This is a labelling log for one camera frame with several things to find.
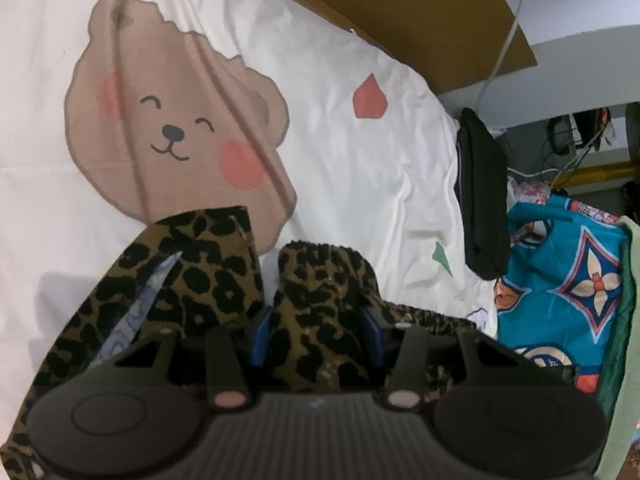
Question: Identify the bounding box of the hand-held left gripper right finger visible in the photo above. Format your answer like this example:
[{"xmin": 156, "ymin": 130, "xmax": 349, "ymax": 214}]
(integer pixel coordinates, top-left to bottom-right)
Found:
[{"xmin": 358, "ymin": 306, "xmax": 521, "ymax": 409}]

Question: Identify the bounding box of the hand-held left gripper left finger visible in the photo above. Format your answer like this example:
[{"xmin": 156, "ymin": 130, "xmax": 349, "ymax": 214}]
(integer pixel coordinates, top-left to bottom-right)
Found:
[{"xmin": 114, "ymin": 308, "xmax": 273, "ymax": 408}]

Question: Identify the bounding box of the leopard print garment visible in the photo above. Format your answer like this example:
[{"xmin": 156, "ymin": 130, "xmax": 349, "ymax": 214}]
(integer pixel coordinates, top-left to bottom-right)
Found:
[{"xmin": 0, "ymin": 205, "xmax": 481, "ymax": 480}]

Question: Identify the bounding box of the black folded garment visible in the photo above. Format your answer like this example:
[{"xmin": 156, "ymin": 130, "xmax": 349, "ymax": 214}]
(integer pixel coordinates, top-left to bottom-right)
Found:
[{"xmin": 454, "ymin": 107, "xmax": 514, "ymax": 281}]

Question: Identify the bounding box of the white bear printed blanket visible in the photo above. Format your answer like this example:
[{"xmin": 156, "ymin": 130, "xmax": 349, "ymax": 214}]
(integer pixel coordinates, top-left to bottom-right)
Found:
[{"xmin": 0, "ymin": 0, "xmax": 506, "ymax": 411}]

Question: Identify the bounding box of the teal printed cloth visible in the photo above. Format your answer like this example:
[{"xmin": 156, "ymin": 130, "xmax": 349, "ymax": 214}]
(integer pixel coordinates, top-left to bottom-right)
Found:
[{"xmin": 495, "ymin": 194, "xmax": 627, "ymax": 396}]

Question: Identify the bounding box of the light green cloth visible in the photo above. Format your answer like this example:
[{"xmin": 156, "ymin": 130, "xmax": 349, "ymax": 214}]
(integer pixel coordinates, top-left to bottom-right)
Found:
[{"xmin": 594, "ymin": 215, "xmax": 640, "ymax": 480}]

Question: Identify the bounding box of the yellow pipe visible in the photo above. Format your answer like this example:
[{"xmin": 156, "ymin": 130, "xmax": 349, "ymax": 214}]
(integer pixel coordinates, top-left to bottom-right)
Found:
[{"xmin": 520, "ymin": 159, "xmax": 640, "ymax": 192}]

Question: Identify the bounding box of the brown cardboard box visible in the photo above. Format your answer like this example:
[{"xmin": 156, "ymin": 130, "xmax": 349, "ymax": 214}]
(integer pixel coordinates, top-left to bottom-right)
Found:
[{"xmin": 210, "ymin": 0, "xmax": 539, "ymax": 96}]

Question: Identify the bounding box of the white cable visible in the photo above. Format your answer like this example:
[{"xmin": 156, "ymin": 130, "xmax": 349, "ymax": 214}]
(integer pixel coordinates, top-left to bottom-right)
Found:
[{"xmin": 474, "ymin": 0, "xmax": 527, "ymax": 113}]

